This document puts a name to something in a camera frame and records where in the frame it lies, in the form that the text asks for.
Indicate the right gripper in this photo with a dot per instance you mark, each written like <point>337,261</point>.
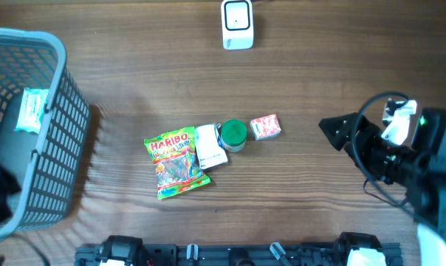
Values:
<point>345,137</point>

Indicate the red white tissue packet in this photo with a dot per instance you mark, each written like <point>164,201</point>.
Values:
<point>265,127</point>

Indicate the green lid jar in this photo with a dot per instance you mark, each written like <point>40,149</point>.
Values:
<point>234,135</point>

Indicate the white paper pouch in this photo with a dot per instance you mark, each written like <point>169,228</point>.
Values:
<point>209,148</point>

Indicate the Haribo gummy candy bag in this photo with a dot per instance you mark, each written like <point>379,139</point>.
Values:
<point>174,157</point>

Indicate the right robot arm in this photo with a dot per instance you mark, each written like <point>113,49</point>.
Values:
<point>419,168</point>

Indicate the white barcode scanner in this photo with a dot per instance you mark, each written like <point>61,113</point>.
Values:
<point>237,24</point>

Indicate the grey plastic mesh basket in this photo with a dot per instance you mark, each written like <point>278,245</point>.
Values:
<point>45,164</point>

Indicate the teal white tissue packet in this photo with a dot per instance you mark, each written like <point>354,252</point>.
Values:
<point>31,112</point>

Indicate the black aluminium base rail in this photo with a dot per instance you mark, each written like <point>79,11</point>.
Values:
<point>349,248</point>

